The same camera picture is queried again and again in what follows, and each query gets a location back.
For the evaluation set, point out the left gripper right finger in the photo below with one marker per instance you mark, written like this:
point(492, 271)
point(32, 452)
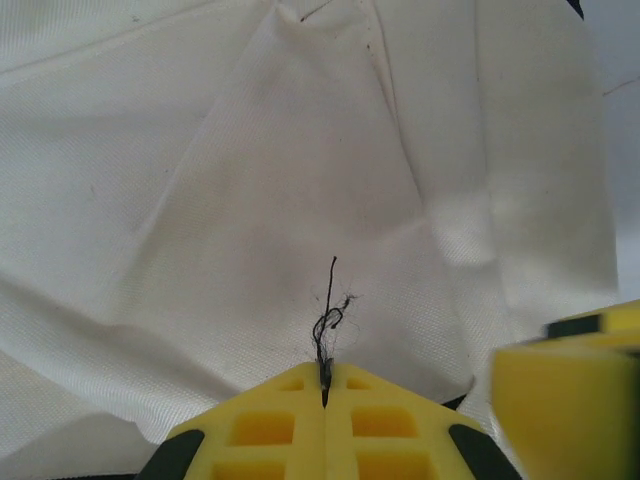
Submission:
point(390, 430)

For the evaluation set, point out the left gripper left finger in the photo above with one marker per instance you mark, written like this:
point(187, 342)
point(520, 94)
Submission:
point(265, 430)

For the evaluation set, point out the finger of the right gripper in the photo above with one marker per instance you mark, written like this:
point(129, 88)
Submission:
point(600, 325)
point(570, 410)

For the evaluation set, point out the cream canvas backpack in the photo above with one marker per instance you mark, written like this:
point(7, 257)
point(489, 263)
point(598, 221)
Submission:
point(250, 150)

